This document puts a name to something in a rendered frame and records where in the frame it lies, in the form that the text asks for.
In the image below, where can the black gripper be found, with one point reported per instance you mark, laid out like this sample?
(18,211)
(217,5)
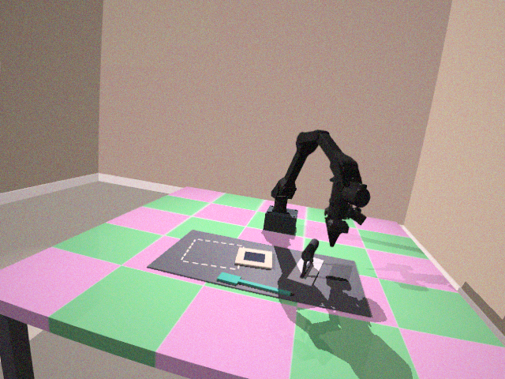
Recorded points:
(336,212)

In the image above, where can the white square tile with dark blue centre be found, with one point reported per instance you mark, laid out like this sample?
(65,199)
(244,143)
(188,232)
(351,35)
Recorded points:
(256,258)

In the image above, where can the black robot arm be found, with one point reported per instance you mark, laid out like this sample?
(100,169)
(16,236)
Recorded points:
(347,184)

